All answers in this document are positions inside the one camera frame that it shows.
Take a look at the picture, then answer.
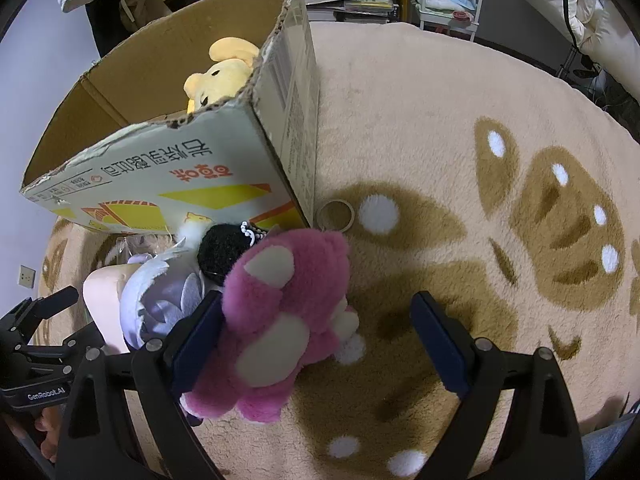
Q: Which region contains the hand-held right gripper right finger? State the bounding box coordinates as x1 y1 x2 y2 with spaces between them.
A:
410 290 587 480

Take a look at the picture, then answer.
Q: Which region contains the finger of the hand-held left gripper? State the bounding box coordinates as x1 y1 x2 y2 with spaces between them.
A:
0 285 82 347
19 324 107 367

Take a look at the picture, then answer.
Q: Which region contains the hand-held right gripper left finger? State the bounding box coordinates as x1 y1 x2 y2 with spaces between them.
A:
54 290 225 480

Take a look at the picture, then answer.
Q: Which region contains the pink soft cushion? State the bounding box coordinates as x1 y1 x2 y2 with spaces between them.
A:
82 262 137 357

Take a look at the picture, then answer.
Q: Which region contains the lavender plush doll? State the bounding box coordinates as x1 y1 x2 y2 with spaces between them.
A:
119 245 222 352

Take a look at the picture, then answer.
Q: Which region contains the pink bear plush toy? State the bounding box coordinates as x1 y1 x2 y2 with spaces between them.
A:
179 227 369 424

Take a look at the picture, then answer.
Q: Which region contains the black fuzzy plush keychain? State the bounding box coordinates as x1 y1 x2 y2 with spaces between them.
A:
197 221 271 287

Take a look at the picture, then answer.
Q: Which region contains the white fluffy plush toy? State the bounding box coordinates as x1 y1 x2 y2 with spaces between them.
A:
172 221 213 252

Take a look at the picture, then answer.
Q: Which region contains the printed cardboard box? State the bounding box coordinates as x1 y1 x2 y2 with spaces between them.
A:
20 0 322 237

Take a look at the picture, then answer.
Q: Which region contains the person's left hand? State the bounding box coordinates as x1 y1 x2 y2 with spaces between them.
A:
34 404 67 464

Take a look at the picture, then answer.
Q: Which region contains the beige tape roll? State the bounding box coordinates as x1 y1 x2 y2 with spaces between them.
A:
317 199 356 234

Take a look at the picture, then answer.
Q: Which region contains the grey blue cloth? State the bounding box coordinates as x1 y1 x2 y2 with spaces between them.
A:
581 400 640 480

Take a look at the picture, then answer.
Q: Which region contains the beige printed blanket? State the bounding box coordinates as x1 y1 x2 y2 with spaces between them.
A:
37 20 640 480

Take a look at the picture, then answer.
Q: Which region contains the yellow plush toy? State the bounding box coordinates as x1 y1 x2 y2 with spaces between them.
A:
182 36 261 114

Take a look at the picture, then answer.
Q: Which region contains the black hanging garment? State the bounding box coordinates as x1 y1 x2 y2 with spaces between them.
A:
85 0 147 59

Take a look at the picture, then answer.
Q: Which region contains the khaki coat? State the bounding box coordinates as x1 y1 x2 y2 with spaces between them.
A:
119 0 177 35

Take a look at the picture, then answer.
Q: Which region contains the pile of books and magazines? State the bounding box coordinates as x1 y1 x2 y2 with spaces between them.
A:
304 0 402 24

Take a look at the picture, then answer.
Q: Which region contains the cream folding lounge chair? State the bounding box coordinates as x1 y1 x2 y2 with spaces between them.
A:
502 0 640 107

